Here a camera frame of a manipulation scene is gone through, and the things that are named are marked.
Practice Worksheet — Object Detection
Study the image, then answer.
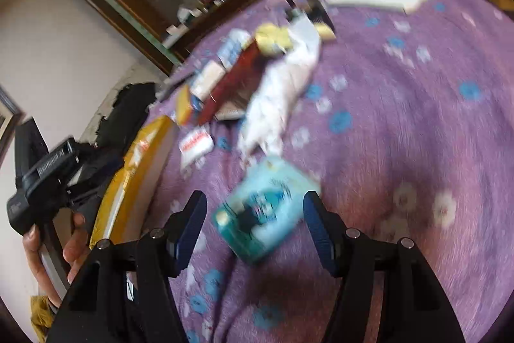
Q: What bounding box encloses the black leather sofa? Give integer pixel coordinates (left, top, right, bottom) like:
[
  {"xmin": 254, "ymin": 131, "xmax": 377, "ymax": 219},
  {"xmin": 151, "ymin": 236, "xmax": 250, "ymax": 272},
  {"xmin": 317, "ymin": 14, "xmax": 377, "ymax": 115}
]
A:
[{"xmin": 96, "ymin": 83, "xmax": 156, "ymax": 152}]

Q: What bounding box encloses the yellow snack packet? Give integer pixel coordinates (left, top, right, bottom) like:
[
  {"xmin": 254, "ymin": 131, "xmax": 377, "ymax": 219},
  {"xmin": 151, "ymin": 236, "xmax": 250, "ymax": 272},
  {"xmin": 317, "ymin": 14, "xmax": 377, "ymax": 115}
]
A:
[{"xmin": 175, "ymin": 83, "xmax": 193, "ymax": 126}]

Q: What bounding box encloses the yellow fluffy cloth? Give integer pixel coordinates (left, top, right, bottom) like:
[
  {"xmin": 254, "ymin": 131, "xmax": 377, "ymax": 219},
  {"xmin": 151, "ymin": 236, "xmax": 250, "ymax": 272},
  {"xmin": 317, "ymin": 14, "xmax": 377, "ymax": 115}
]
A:
[{"xmin": 254, "ymin": 23, "xmax": 293, "ymax": 57}]

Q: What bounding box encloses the red foil packet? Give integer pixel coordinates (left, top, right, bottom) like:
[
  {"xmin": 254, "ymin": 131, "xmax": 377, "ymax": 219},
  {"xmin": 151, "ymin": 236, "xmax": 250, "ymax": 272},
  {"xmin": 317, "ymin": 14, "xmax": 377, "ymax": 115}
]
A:
[{"xmin": 197, "ymin": 39, "xmax": 268, "ymax": 126}]

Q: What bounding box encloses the yellow white storage box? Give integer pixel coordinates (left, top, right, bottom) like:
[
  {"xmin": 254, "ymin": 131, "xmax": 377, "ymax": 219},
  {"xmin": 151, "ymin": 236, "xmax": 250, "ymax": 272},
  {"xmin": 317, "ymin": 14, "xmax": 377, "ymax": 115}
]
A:
[{"xmin": 90, "ymin": 116, "xmax": 178, "ymax": 247}]

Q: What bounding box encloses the white red label packet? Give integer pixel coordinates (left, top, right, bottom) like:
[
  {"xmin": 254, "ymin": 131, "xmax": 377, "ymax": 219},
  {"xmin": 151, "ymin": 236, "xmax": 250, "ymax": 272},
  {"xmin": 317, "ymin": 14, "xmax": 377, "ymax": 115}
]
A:
[{"xmin": 179, "ymin": 126, "xmax": 214, "ymax": 171}]

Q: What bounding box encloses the left hand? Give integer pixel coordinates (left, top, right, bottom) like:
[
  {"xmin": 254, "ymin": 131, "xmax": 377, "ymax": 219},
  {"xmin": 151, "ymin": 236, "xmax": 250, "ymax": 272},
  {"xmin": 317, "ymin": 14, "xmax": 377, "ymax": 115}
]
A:
[{"xmin": 22, "ymin": 212, "xmax": 92, "ymax": 309}]

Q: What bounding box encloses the large white plastic bag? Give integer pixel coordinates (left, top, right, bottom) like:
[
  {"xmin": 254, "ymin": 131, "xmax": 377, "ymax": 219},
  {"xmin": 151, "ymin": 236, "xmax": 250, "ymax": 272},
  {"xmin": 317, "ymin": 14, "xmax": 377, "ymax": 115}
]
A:
[{"xmin": 237, "ymin": 16, "xmax": 322, "ymax": 158}]

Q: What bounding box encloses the purple floral tablecloth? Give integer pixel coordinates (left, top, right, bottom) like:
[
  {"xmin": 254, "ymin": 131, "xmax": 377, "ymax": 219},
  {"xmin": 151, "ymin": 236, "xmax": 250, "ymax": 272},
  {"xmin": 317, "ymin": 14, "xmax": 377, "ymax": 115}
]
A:
[{"xmin": 171, "ymin": 0, "xmax": 513, "ymax": 342}]

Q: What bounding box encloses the teal tissue packet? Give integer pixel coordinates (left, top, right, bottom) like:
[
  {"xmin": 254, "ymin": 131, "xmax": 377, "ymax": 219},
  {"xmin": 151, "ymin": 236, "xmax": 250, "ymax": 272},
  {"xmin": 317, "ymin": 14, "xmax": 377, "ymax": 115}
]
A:
[{"xmin": 213, "ymin": 156, "xmax": 322, "ymax": 264}]

